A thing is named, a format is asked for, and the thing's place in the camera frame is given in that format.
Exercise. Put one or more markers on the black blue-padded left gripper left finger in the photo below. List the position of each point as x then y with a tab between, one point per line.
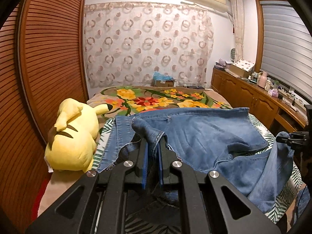
94	196

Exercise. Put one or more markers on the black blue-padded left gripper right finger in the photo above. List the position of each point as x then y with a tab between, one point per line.
209	203

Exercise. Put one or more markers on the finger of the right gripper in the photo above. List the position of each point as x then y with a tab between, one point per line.
293	139

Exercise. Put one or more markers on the blue denim pants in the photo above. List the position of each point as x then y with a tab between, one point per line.
207	139

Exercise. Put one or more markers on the white green palm-leaf bedsheet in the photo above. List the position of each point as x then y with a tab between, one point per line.
156	211

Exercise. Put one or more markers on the pink bottle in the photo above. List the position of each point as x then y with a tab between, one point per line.
262	79

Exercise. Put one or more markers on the yellow Pikachu plush toy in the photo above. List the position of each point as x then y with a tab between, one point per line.
72	139

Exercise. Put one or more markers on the wooden sideboard cabinet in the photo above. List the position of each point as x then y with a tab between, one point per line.
274	113

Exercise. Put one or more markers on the grey window roller blind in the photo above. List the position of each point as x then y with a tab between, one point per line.
286	46

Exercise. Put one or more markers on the open patterned cardboard box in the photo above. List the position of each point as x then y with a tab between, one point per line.
242	68

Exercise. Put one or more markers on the floral brown blanket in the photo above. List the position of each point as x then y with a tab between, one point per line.
129	100

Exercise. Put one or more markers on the cardboard box with blue cloth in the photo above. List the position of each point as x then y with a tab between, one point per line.
161	80

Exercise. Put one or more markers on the cream side curtain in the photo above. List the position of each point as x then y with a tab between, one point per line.
238	22

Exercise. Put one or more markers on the patterned sheer circle curtain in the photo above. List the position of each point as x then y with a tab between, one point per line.
126	43

